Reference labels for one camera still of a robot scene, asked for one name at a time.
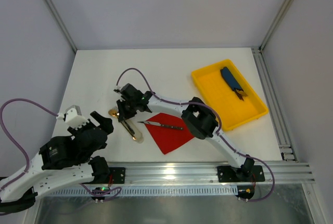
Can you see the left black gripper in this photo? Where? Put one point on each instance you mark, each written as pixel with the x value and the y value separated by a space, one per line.
pixel 91 128

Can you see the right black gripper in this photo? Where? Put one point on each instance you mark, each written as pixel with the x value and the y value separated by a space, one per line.
pixel 125 108

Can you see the gold spoon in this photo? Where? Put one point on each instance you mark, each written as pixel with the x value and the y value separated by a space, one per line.
pixel 115 113

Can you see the steak knife patterned handle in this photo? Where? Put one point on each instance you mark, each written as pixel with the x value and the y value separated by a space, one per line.
pixel 161 125

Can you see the red paper napkin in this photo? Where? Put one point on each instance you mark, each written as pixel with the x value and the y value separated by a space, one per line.
pixel 166 139

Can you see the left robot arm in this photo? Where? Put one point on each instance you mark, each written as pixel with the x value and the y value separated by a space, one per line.
pixel 62 162

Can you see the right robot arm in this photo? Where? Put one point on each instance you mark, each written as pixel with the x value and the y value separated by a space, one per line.
pixel 201 121

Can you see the left controller board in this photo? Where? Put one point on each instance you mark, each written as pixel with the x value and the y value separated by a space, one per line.
pixel 101 194

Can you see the controller board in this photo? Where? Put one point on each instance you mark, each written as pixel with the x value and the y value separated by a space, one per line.
pixel 101 194
pixel 245 192

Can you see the yellow plastic bin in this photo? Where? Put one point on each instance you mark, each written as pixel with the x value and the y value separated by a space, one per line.
pixel 217 94

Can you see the right controller board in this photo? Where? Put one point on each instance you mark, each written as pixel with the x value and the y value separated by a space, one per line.
pixel 245 192

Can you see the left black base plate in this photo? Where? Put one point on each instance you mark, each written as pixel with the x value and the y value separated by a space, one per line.
pixel 116 175

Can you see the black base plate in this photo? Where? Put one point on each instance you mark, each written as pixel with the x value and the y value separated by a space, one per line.
pixel 230 174
pixel 116 175

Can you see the slotted cable duct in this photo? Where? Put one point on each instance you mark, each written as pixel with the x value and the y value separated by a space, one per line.
pixel 129 191

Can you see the left aluminium frame post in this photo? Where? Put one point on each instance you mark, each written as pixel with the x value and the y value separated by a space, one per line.
pixel 59 21

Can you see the aluminium frame post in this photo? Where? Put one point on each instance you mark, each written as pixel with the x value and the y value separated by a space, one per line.
pixel 282 11
pixel 59 21

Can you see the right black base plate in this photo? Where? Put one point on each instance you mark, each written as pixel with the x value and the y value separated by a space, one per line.
pixel 230 174

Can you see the aluminium mounting rail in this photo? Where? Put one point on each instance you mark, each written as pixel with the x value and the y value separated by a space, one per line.
pixel 205 173

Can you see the right side aluminium rail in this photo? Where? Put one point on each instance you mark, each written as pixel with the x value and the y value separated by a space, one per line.
pixel 280 126

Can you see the right aluminium frame post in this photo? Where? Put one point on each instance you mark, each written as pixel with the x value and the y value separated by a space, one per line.
pixel 282 11

